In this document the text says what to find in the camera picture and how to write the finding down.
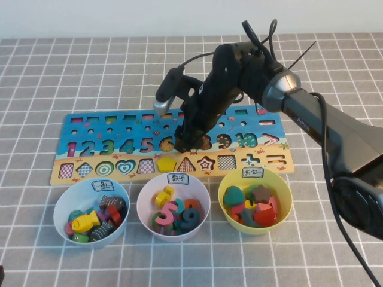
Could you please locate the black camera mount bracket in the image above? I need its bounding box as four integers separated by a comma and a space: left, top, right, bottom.
176, 74, 204, 102

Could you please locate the pink wooden number five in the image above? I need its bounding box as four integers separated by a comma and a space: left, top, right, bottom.
155, 201, 180, 227

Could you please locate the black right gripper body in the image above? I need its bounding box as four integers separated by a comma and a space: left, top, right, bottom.
179, 74, 240, 135

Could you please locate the teal wooden number three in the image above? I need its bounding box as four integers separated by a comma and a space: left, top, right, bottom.
174, 197, 186, 216

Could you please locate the grey wooden shape piece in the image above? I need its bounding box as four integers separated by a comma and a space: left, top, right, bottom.
239, 208, 258, 228

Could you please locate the brown wooden star piece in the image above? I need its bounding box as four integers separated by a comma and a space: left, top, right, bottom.
250, 184, 272, 204

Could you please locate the red wooden fish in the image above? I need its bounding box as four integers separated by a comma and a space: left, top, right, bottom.
105, 205, 123, 227

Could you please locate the pink plastic bowl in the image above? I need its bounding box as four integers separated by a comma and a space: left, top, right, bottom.
136, 172, 211, 243

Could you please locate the black zip tie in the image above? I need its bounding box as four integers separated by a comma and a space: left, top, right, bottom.
290, 41, 317, 69

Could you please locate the coral wooden shape piece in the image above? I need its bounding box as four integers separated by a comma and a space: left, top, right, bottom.
268, 196, 281, 218

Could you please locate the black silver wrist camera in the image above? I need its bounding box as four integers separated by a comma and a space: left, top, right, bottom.
153, 67, 184, 116

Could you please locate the yellow wooden pentagon piece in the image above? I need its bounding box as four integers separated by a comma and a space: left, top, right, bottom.
157, 155, 180, 174

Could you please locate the yellow wooden fish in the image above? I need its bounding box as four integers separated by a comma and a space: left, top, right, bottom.
71, 210, 101, 234

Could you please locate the dark brown wooden fish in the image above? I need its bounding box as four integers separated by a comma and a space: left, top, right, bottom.
99, 194, 127, 212

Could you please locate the white paper label sticker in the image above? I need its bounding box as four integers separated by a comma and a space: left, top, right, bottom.
241, 167, 264, 179
166, 173, 190, 186

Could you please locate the red wooden trapezoid piece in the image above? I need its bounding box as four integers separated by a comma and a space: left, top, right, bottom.
253, 203, 278, 227

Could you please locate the light blue plastic bowl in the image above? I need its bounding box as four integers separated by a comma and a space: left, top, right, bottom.
53, 179, 131, 250

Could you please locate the grey white-grid tablecloth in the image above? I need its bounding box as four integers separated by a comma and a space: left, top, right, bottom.
0, 31, 383, 287

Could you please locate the dark teal wooden number nine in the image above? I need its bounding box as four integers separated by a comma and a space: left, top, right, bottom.
176, 208, 200, 234

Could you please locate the orange wooden number zero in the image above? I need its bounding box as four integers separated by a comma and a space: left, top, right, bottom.
183, 199, 203, 212

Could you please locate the blue wooden number puzzle board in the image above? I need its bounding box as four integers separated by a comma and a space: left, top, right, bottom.
48, 104, 296, 187

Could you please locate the yellow wooden number six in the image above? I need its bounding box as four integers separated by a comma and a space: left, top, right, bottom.
154, 185, 175, 207

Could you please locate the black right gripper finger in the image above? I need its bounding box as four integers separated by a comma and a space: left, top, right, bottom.
190, 129, 207, 151
174, 125, 192, 153

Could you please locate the dark grey wooden fish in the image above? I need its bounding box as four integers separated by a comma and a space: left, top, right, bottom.
89, 221, 116, 242

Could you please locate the yellow plastic bowl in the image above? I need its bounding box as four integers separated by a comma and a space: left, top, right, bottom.
217, 167, 293, 236

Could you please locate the black camera cable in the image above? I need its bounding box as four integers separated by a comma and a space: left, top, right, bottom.
178, 19, 379, 287

